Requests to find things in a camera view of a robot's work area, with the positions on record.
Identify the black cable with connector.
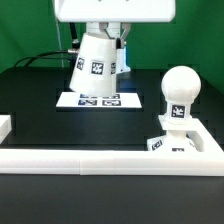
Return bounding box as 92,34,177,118
13,48,82,68

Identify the thin grey cable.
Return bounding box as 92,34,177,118
55,21,65,51

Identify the white lamp bulb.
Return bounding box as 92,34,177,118
161,66,201,124

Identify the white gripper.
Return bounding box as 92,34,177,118
54,0,176,49

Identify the black hose behind robot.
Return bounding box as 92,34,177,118
68,21,81,48

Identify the white foam wall frame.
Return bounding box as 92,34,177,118
0,116,224,176

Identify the white lamp base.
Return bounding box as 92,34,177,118
147,115,197,152

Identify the white marker sheet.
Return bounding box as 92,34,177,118
56,92,141,108

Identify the white lamp shade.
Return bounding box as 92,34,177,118
69,33,117,97

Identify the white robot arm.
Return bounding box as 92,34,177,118
53,0,176,73

